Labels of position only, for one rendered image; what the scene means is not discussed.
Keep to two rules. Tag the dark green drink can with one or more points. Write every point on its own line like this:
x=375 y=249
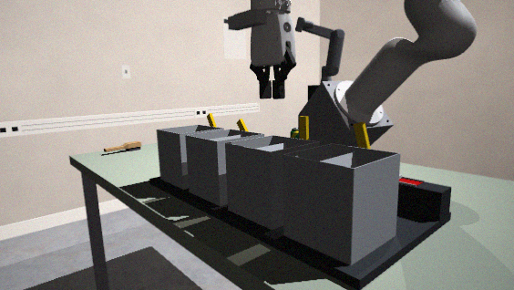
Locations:
x=294 y=133

